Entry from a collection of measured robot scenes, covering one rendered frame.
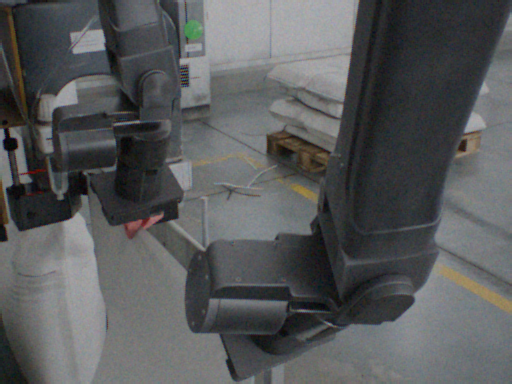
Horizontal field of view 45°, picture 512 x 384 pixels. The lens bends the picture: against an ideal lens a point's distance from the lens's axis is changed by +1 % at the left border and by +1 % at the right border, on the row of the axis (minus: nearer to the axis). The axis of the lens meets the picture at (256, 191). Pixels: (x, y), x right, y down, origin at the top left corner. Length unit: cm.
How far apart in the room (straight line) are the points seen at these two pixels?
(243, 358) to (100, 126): 30
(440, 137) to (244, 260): 16
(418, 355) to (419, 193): 208
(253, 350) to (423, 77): 32
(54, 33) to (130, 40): 31
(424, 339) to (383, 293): 210
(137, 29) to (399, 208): 39
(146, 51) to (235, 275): 33
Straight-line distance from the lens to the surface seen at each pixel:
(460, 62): 28
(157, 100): 67
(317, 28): 630
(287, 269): 42
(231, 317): 42
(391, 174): 32
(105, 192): 77
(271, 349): 52
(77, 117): 68
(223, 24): 571
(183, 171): 108
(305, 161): 393
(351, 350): 238
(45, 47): 95
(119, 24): 65
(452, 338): 252
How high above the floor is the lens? 144
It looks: 23 degrees down
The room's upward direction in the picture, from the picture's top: straight up
